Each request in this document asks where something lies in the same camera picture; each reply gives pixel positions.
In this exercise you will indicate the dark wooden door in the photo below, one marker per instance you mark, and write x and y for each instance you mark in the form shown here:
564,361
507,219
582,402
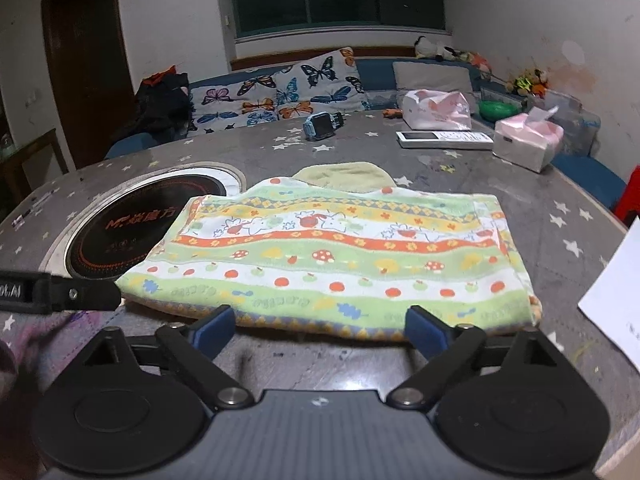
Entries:
85,60

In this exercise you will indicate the clear plastic container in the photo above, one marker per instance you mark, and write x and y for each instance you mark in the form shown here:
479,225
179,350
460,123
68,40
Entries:
580,125

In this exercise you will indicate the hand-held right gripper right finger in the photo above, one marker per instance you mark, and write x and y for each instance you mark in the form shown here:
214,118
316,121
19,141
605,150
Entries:
425,330

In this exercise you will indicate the red plastic stool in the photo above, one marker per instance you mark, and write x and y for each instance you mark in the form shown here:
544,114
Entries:
630,197

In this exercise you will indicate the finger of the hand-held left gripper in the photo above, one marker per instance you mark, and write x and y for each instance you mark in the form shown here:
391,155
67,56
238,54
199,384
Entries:
95,297

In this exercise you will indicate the orange plush toy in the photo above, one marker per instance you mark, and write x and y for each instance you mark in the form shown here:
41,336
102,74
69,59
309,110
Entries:
479,65

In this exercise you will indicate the white paper sheet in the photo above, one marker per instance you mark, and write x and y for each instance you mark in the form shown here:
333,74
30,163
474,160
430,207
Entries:
617,305

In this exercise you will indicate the green bowl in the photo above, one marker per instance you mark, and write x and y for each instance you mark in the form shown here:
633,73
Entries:
497,110

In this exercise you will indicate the wooden side table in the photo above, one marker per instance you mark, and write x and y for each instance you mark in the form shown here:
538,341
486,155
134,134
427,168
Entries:
35,152

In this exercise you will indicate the pile of dark clothes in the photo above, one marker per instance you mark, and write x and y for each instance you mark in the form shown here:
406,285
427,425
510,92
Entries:
155,105

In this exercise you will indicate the pink white tissue box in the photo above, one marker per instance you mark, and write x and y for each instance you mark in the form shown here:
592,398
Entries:
525,142

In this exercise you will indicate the blue sofa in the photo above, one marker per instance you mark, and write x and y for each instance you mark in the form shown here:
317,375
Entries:
375,72

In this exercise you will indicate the black and white plush toy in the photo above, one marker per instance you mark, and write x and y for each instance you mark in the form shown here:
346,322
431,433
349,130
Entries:
430,47

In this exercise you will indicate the blue smartwatch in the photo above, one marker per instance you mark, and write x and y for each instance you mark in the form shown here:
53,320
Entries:
322,126

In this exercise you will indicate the small orange toy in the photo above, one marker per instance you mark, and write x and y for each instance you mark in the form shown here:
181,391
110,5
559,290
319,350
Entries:
392,113

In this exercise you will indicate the grey star print tablecloth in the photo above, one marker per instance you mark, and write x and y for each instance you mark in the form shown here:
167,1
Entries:
450,170

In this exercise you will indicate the grey cushion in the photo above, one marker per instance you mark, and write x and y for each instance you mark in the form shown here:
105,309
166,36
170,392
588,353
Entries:
432,77

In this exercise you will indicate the yellow green plush toy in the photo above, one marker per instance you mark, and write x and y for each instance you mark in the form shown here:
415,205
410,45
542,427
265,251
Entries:
527,82

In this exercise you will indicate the butterfly print cushion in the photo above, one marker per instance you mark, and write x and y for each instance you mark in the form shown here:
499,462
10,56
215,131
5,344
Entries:
280,95

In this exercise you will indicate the pink white tissue pack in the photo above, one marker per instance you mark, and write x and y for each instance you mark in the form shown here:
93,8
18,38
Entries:
437,110

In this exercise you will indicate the patterned child's shirt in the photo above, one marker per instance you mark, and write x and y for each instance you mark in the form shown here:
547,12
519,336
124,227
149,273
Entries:
325,250

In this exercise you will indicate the white wall socket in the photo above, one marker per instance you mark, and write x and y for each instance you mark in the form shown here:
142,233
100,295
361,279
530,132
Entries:
32,96

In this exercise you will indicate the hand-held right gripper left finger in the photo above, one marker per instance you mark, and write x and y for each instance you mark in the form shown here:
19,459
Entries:
215,325

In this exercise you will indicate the round black induction cooktop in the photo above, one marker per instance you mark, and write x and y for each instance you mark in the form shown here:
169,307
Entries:
115,230

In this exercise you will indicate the white remote control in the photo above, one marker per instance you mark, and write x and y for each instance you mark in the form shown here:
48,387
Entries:
445,139

